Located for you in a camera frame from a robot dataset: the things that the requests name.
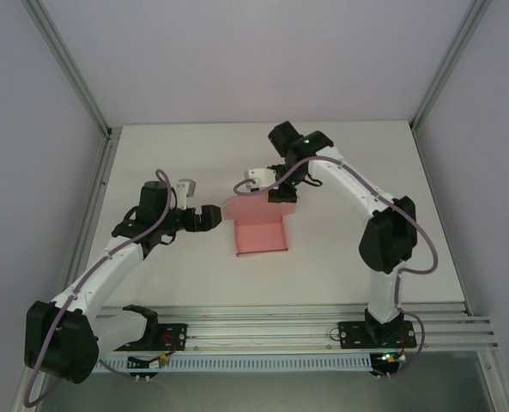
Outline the pink paper box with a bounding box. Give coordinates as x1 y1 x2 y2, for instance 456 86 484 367
221 191 300 258

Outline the small wiring connector plug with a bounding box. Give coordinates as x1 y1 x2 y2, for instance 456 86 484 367
372 350 409 382
126 352 170 384

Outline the grey metal sheet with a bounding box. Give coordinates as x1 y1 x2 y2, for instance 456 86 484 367
34 371 495 412

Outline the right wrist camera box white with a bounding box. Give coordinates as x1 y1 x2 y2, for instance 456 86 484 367
243 167 277 193

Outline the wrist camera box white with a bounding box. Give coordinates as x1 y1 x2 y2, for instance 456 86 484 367
243 167 277 193
174 177 198 210

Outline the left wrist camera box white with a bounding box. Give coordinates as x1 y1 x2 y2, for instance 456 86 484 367
174 177 198 210

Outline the aluminium table side rail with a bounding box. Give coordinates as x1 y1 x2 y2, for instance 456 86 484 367
52 127 122 321

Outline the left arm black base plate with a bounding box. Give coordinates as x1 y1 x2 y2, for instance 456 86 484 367
116 321 190 353

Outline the aluminium mounting rail bed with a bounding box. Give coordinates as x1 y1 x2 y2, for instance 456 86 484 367
29 303 500 356

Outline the slotted pale blue cable duct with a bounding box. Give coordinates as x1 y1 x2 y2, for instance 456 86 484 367
94 354 373 373

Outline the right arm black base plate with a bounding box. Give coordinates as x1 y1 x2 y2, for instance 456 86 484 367
337 319 418 349

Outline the aluminium frame post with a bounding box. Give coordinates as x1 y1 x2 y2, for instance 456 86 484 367
21 0 113 139
409 0 494 132

